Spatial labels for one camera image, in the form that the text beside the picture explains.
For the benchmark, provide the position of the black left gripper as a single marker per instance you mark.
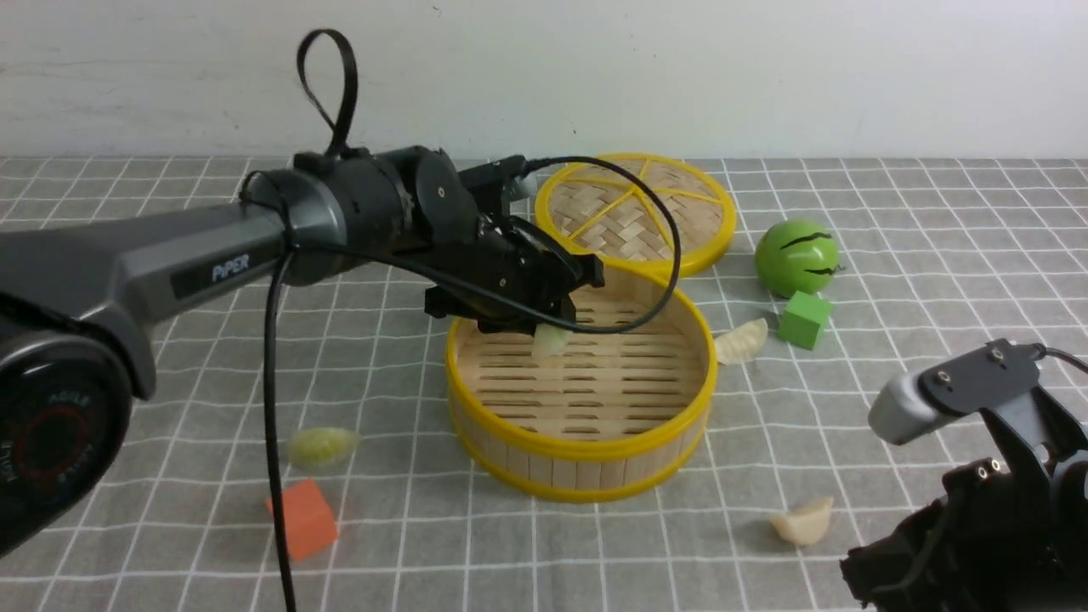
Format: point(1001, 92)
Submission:
point(516, 269)

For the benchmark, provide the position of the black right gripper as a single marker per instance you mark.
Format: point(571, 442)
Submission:
point(1007, 535)

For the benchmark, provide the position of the green dumpling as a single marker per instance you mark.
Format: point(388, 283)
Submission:
point(321, 448)
point(549, 341)

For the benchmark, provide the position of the white dumpling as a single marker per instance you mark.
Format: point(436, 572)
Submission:
point(742, 344)
point(806, 525)

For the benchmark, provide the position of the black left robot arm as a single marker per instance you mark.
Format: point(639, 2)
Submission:
point(80, 302)

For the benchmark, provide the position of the woven bamboo steamer lid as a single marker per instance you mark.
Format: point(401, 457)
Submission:
point(591, 209)

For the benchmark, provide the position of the bamboo steamer tray yellow rim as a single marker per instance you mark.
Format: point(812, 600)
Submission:
point(610, 417)

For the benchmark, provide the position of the green foam cube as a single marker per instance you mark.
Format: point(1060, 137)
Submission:
point(804, 319)

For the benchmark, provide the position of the grey checked tablecloth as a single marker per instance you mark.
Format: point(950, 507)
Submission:
point(938, 256)

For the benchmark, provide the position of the orange foam cube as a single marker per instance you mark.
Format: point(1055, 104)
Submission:
point(310, 524)

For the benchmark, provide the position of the green toy watermelon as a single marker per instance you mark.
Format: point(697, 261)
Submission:
point(796, 255)

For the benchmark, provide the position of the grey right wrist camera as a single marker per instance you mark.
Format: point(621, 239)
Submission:
point(984, 379)

